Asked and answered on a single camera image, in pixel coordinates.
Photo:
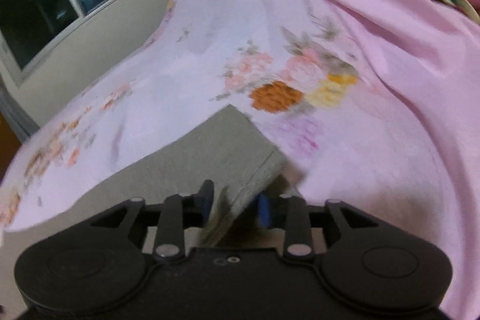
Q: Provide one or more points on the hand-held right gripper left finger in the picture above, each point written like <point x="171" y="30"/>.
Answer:
<point x="206" y="203"/>

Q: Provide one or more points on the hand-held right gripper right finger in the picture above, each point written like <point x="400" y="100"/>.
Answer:
<point x="264" y="210"/>

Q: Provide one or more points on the grey pants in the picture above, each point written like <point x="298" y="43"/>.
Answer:
<point x="195" y="162"/>

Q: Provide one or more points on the pink floral bedsheet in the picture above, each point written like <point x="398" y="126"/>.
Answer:
<point x="210" y="42"/>

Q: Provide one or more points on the grey curtain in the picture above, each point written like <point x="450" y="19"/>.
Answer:
<point x="15" y="113"/>

